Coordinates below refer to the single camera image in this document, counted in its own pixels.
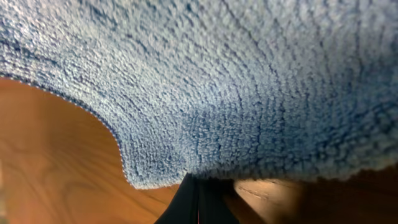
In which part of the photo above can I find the blue microfiber cloth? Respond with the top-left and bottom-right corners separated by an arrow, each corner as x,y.
1,0 -> 397,189

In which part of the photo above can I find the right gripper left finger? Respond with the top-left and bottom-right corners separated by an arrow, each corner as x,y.
155,174 -> 199,224

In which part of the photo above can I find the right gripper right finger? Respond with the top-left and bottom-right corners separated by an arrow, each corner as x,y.
198,180 -> 239,224

